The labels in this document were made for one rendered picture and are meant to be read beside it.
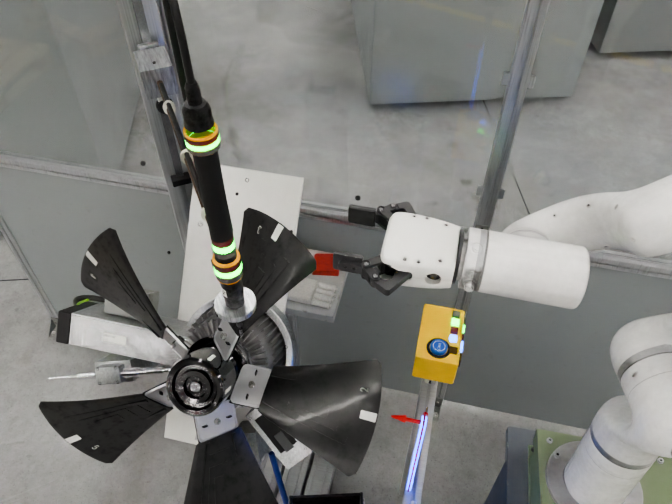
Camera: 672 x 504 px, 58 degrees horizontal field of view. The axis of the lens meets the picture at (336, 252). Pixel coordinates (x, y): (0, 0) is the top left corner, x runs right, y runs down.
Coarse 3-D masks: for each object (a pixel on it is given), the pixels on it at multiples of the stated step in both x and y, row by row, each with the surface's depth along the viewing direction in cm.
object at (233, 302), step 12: (192, 84) 71; (192, 96) 72; (192, 108) 73; (204, 108) 73; (192, 120) 73; (204, 120) 74; (192, 132) 75; (228, 288) 97; (240, 288) 99; (228, 300) 100; (240, 300) 101
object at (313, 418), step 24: (288, 384) 122; (312, 384) 122; (336, 384) 122; (360, 384) 121; (264, 408) 119; (288, 408) 119; (312, 408) 119; (336, 408) 119; (360, 408) 119; (288, 432) 117; (312, 432) 117; (336, 432) 117; (360, 432) 117; (336, 456) 116; (360, 456) 116
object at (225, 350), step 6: (222, 324) 125; (228, 324) 123; (228, 330) 123; (216, 336) 126; (228, 336) 122; (234, 336) 120; (216, 342) 125; (222, 342) 123; (234, 342) 119; (222, 348) 122; (228, 348) 120; (222, 354) 121; (228, 354) 120
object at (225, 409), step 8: (224, 408) 127; (232, 408) 128; (200, 416) 123; (208, 416) 124; (216, 416) 125; (224, 416) 127; (232, 416) 128; (200, 424) 123; (208, 424) 124; (224, 424) 127; (232, 424) 128; (200, 432) 123; (208, 432) 124; (216, 432) 125; (224, 432) 126; (200, 440) 123
